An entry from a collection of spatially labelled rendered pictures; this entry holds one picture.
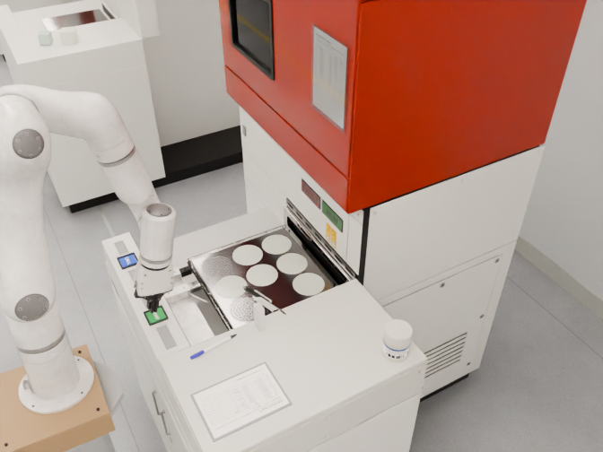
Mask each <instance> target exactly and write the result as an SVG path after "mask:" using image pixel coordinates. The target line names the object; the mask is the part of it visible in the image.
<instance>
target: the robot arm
mask: <svg viewBox="0 0 603 452"><path fill-rule="evenodd" d="M49 132H50V133H54V134H59V135H66V136H71V137H75V138H82V139H84V140H85V141H86V142H87V144H88V145H89V147H90V149H91V150H92V153H93V155H94V157H95V158H96V160H97V162H98V163H99V165H100V167H101V169H102V171H103V173H104V174H105V176H106V178H107V180H108V181H109V183H110V185H111V186H112V188H113V190H114V191H115V193H116V195H117V196H118V198H119V199H120V200H121V201H122V202H124V203H125V204H127V205H128V207H129V209H130V210H131V212H132V214H133V215H134V216H135V219H136V222H137V224H138V227H139V230H140V254H139V260H138V261H137V264H136V268H135V275H134V288H135V293H134V296H135V298H136V299H141V298H143V299H145V300H147V304H146V307H147V308H148V309H150V311H151V313H153V312H157V308H159V301H160V300H161V299H162V296H163V295H164V294H165V293H166V292H169V291H172V290H173V285H174V271H173V263H172V251H173V240H174V230H175V219H176V212H175V210H174V208H173V207H172V206H170V205H168V204H164V203H161V202H160V200H159V198H158V196H157V194H156V192H155V189H154V187H153V183H152V181H151V180H150V177H149V175H148V173H147V171H146V168H145V166H144V164H143V162H142V160H141V158H140V155H139V153H138V151H137V149H136V147H135V145H134V143H133V141H132V139H131V137H130V135H129V133H128V131H127V129H126V127H125V125H124V122H123V120H122V118H121V117H120V115H119V113H118V111H117V109H116V108H115V106H114V105H113V103H112V102H111V101H110V100H109V99H107V98H106V97H104V96H103V95H101V94H99V93H95V92H89V91H58V90H52V89H48V88H44V87H39V86H35V85H28V84H12V85H6V86H1V87H0V308H1V310H2V312H3V315H4V319H5V322H6V324H7V326H8V329H9V331H10V334H11V336H12V338H13V342H14V345H15V347H16V350H17V352H18V354H19V356H20V359H21V361H22V366H23V367H24V370H25V372H26V375H25V376H24V377H23V379H22V382H21V384H20V386H19V397H20V400H21V402H22V404H23V406H24V407H25V408H27V409H28V410H29V411H32V412H34V413H42V414H50V413H59V412H62V411H64V410H67V409H69V408H71V407H73V406H74V405H76V404H78V403H79V402H80V401H82V400H83V399H84V398H85V397H86V396H87V394H88V393H89V392H90V390H91V388H92V385H93V381H94V373H93V369H92V366H91V364H90V363H89V362H88V361H86V360H85V359H83V358H81V357H78V356H74V354H73V351H72V348H71V344H70V342H69V339H68V336H67V333H66V329H65V325H64V322H63V319H62V317H61V314H60V311H59V308H58V306H57V302H56V300H55V298H56V286H55V280H54V275H53V271H52V266H51V262H50V256H49V252H48V243H47V239H46V232H45V226H44V212H43V186H44V179H45V176H46V172H47V170H48V166H49V163H50V160H51V138H50V133H49Z"/></svg>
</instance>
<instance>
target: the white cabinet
mask: <svg viewBox="0 0 603 452"><path fill-rule="evenodd" d="M107 269H108V267H107ZM108 273H109V278H110V281H111V285H112V289H113V291H114V295H115V298H116V302H117V304H118V311H119V314H120V317H121V320H122V324H123V327H124V330H125V334H126V337H127V342H128V346H129V349H130V352H131V356H132V359H133V363H134V365H135V372H136V375H137V378H138V381H139V385H140V388H141V391H142V393H143V395H144V399H145V401H146V403H147V405H148V407H149V410H150V412H151V414H152V417H153V419H154V422H155V424H156V426H157V429H158V431H159V432H160V435H161V437H162V441H163V443H164V445H165V447H166V449H167V452H193V450H192V447H191V446H190V444H189V442H188V439H187V436H186V434H185V432H184V430H183V429H182V427H181V424H180V422H179V419H178V417H177V415H176V414H175V411H174V409H173V407H172V405H171V403H170V399H169V398H168V396H167V394H166V393H165V391H164V389H163V387H162V384H161V381H160V380H159V378H158V376H157V374H156V372H155V369H154V367H153V365H152V363H151V361H150V358H149V356H148V354H147V352H146V350H145V348H144V345H143V343H142V341H141V339H140V337H139V334H138V333H137V331H136V329H135V326H134V323H133V321H132V319H131V317H130V316H129V314H128V311H127V308H126V306H125V304H124V302H123V300H122V298H121V296H120V294H119V292H118V288H117V286H116V284H115V283H114V281H113V279H112V276H111V274H110V272H109V269H108ZM421 393H422V392H419V393H417V394H415V395H412V396H410V397H408V398H407V399H405V400H403V401H402V402H400V403H398V404H395V405H393V406H391V407H390V408H388V409H386V410H384V411H382V412H380V413H378V414H376V415H374V416H372V417H371V418H369V419H367V420H365V421H363V422H360V423H359V424H357V425H355V426H353V427H352V428H350V429H348V430H345V431H343V432H341V433H339V434H337V435H336V436H335V437H333V438H331V439H328V440H326V441H324V442H322V443H320V444H318V445H317V446H315V447H314V448H311V449H309V450H307V451H305V452H409V449H410V445H411V440H412V436H413V431H414V427H415V419H416V415H417V411H418V406H419V402H420V397H421Z"/></svg>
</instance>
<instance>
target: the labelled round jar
mask: <svg viewBox="0 0 603 452"><path fill-rule="evenodd" d="M412 332H413V331H412V327H411V326H410V325H409V324H408V323H407V322H406V321H404V320H401V319H393V320H390V321H389V322H388V323H387V324H386V325H385V330H384V336H383V344H382V355H383V356H384V358H385V359H386V360H388V361H391V362H395V363H398V362H402V361H404V360H406V358H407V357H408V353H409V348H410V343H411V337H412Z"/></svg>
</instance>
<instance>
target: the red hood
mask: <svg viewBox="0 0 603 452"><path fill-rule="evenodd" d="M586 3H587V0H219V9H220V20H221V31H222V41H223V61H224V71H225V82H226V92H227V93H228V94H229V95H230V96H231V97H232V98H233V99H234V100H235V101H236V102H237V103H238V104H239V105H240V106H241V107H242V108H243V109H244V110H245V111H246V112H247V113H248V114H249V115H250V116H251V117H252V118H253V119H254V120H255V121H256V122H257V123H258V124H259V125H260V126H261V127H262V128H263V129H264V130H265V131H266V132H267V133H268V134H269V135H270V136H271V137H272V138H273V139H274V140H275V141H276V142H277V143H278V144H279V145H280V146H281V147H282V148H283V149H284V150H285V151H286V152H287V153H288V154H289V155H290V156H291V157H292V158H293V159H294V160H295V161H296V162H297V163H298V164H299V165H300V166H301V167H302V168H303V169H304V170H305V171H306V173H307V174H308V175H309V176H310V177H311V178H312V179H313V180H314V181H315V182H316V183H317V184H318V185H319V186H320V187H321V188H322V189H323V190H324V191H325V192H326V193H327V194H328V195H329V196H330V197H331V198H332V199H333V200H334V201H335V202H336V203H337V204H338V205H339V206H340V207H341V208H342V209H343V210H344V211H345V212H346V213H347V214H349V213H354V212H357V211H359V210H362V209H364V208H367V207H369V206H372V205H375V204H379V203H381V202H384V201H387V200H389V199H391V198H394V197H397V196H401V195H403V194H406V193H409V192H411V191H414V190H417V189H419V188H421V187H426V186H429V185H431V184H433V183H436V182H439V181H442V180H444V179H446V178H451V177H453V176H456V175H458V174H461V173H463V172H466V171H469V170H472V169H475V168H478V167H481V166H483V165H486V164H488V163H491V162H494V161H498V160H500V159H503V158H505V157H508V156H511V155H513V154H515V153H518V152H523V151H525V150H527V149H530V148H533V147H535V146H538V145H541V144H543V143H545V141H546V136H547V133H548V129H549V127H550V123H551V120H552V117H553V114H554V111H555V105H556V102H557V99H558V96H559V93H560V90H561V87H562V84H563V80H564V76H565V72H566V69H567V66H568V63H569V60H570V56H571V53H572V48H573V45H574V41H575V39H576V36H577V32H578V29H579V27H580V23H581V17H582V15H583V12H584V8H585V5H586Z"/></svg>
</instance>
